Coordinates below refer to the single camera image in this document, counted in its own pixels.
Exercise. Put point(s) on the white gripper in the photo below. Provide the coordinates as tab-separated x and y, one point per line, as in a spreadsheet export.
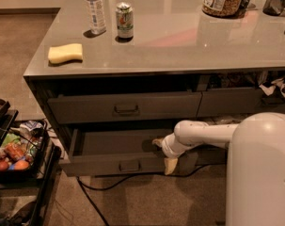
167	146

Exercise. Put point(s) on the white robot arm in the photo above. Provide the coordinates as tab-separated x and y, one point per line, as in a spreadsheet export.
255	191

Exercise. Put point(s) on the grey drawer cabinet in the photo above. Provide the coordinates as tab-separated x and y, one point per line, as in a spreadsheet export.
176	47

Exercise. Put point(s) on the yellow sponge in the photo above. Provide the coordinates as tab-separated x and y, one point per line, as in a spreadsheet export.
64	53

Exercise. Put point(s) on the snack bag in bin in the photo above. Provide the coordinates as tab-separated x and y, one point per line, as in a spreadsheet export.
31	129

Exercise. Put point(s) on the crumpled chip bag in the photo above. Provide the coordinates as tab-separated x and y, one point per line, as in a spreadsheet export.
270	88

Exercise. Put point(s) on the green white soda can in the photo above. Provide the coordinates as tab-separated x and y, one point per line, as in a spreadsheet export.
125	20

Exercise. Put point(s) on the orange fruit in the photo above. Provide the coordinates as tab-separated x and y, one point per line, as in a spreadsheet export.
21	165

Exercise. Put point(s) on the black cart with bins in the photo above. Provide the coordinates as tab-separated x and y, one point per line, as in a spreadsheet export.
28	161

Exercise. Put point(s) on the red apple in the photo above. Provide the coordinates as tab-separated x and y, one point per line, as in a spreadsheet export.
4	165

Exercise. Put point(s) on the clear plastic water bottle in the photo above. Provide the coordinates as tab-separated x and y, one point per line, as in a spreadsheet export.
95	11

